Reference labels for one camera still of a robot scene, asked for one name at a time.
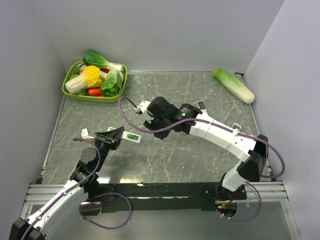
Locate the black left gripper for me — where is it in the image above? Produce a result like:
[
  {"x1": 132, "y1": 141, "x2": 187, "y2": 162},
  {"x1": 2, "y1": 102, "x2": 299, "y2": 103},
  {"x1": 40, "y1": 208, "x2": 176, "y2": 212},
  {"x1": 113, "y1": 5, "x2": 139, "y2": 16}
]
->
[{"x1": 93, "y1": 126, "x2": 125, "y2": 171}]

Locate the long white remote control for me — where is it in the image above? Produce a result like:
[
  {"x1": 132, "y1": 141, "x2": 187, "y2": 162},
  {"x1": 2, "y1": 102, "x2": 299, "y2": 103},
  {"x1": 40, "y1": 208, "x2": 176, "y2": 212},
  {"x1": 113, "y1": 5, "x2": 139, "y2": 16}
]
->
[{"x1": 107, "y1": 127, "x2": 142, "y2": 143}]

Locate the green AAA battery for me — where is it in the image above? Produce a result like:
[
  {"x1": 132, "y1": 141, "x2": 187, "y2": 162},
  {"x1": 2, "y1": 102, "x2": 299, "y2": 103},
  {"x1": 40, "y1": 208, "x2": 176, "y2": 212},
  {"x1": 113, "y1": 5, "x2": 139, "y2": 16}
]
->
[
  {"x1": 128, "y1": 136, "x2": 139, "y2": 142},
  {"x1": 127, "y1": 134, "x2": 139, "y2": 138}
]

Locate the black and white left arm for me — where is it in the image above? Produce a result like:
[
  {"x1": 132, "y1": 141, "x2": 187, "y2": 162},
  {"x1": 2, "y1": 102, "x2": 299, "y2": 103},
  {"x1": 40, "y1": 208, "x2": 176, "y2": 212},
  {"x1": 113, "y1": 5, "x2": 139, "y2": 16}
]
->
[{"x1": 9, "y1": 127, "x2": 125, "y2": 240}]

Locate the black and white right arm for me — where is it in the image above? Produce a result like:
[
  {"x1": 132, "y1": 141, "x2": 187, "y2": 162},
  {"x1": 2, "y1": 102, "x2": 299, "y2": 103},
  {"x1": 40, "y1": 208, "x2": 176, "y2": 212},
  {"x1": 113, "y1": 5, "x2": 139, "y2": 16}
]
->
[{"x1": 138, "y1": 97, "x2": 269, "y2": 199}]

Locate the slim white remote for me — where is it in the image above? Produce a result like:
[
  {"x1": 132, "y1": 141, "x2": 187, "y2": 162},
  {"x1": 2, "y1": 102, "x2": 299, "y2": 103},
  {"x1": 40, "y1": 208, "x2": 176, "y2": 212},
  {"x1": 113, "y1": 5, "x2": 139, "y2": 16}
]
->
[{"x1": 198, "y1": 101, "x2": 208, "y2": 115}]

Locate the small white display remote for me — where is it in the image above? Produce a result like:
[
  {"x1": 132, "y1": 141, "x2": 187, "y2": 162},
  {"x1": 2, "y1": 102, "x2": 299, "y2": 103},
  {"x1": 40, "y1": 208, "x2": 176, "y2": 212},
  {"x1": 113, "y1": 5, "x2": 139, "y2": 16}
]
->
[{"x1": 231, "y1": 123, "x2": 242, "y2": 131}]

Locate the orange toy carrot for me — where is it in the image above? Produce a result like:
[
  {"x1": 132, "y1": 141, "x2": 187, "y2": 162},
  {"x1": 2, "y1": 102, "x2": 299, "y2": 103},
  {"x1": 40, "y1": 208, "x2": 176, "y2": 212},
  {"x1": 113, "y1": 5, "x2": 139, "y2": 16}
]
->
[{"x1": 88, "y1": 87, "x2": 102, "y2": 97}]

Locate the green leafy toy lettuce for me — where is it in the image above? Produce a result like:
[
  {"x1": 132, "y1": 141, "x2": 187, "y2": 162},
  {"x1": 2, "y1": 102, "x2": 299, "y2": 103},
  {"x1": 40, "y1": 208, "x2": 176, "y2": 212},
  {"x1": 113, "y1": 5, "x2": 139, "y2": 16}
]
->
[{"x1": 100, "y1": 69, "x2": 124, "y2": 97}]

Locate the yellow toy napa cabbage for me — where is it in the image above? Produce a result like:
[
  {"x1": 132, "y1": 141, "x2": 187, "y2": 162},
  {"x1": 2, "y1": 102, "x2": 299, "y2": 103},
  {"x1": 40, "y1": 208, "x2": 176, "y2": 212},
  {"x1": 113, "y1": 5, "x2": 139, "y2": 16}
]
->
[{"x1": 65, "y1": 65, "x2": 103, "y2": 94}]

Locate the red toy pepper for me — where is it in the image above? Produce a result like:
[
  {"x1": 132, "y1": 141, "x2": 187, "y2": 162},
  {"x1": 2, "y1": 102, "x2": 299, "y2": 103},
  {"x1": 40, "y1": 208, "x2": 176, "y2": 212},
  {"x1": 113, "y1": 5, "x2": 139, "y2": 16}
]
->
[{"x1": 100, "y1": 68, "x2": 110, "y2": 73}]

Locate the green plastic basket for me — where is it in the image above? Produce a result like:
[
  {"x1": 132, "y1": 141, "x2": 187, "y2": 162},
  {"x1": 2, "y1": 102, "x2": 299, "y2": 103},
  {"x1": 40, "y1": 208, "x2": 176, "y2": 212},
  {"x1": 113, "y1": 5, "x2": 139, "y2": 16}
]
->
[{"x1": 61, "y1": 60, "x2": 128, "y2": 103}]

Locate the toy bok choy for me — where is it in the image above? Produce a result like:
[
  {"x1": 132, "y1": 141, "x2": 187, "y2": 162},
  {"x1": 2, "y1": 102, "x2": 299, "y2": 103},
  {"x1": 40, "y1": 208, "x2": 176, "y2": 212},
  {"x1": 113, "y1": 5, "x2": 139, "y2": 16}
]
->
[{"x1": 82, "y1": 49, "x2": 123, "y2": 72}]

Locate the green white napa cabbage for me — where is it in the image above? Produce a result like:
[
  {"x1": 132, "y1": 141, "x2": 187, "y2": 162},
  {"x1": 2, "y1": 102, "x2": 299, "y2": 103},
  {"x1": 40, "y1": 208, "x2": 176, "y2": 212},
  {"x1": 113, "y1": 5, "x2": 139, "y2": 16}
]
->
[{"x1": 212, "y1": 68, "x2": 255, "y2": 104}]

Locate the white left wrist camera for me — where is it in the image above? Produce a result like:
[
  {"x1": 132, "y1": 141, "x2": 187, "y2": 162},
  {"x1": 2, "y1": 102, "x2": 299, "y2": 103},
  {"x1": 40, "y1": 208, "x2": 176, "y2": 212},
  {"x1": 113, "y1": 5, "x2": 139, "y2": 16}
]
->
[{"x1": 81, "y1": 128, "x2": 95, "y2": 139}]

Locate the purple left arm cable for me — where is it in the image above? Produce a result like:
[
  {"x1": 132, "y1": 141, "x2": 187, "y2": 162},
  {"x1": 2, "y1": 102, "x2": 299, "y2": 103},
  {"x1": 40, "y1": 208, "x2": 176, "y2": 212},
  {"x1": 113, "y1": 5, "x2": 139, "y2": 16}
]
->
[{"x1": 19, "y1": 136, "x2": 132, "y2": 240}]

